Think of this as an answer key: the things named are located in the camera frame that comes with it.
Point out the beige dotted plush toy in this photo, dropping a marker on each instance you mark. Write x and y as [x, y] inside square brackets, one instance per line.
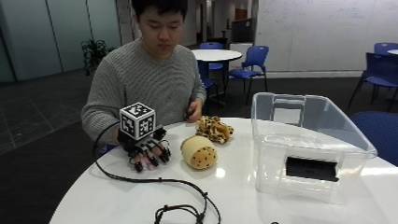
[199, 152]

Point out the white marker cube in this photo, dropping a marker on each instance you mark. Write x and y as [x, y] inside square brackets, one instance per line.
[136, 119]

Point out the leopard print plush toy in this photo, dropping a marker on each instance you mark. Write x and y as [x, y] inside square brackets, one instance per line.
[213, 129]

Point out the the person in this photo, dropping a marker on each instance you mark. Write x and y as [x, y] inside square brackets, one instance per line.
[145, 74]

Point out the blue plastic chair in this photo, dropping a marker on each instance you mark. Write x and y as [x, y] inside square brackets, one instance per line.
[205, 77]
[380, 74]
[385, 47]
[212, 46]
[253, 62]

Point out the round white table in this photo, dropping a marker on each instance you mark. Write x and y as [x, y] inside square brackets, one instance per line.
[216, 55]
[394, 51]

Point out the green potted plant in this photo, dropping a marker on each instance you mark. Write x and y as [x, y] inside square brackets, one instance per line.
[95, 53]

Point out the black label on bin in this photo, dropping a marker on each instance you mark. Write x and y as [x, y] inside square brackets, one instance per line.
[312, 168]

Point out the clear plastic storage bin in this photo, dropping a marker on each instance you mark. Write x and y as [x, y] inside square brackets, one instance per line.
[310, 137]

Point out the white cabinet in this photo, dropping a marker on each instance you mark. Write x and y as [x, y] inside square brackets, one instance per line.
[240, 48]

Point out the dark cabinet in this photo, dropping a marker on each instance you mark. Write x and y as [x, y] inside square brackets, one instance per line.
[243, 30]

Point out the blue upholstered chair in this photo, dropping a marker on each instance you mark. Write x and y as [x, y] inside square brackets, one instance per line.
[377, 133]

